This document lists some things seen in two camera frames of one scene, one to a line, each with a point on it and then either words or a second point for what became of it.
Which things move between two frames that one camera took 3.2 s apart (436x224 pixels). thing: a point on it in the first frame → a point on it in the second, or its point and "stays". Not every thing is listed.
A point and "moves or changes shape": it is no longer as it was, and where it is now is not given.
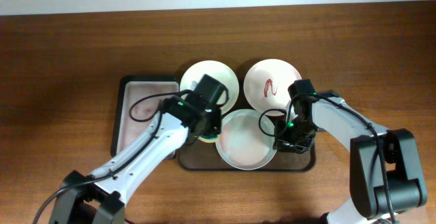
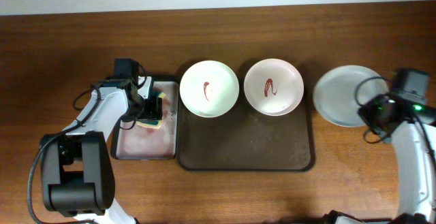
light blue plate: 247,139 → 340,92
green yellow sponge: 210,138 moves or changes shape
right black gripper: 281,139 → 362,111
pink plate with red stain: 266,83 stays
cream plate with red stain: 216,71 stays
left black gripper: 216,127 → 154,111
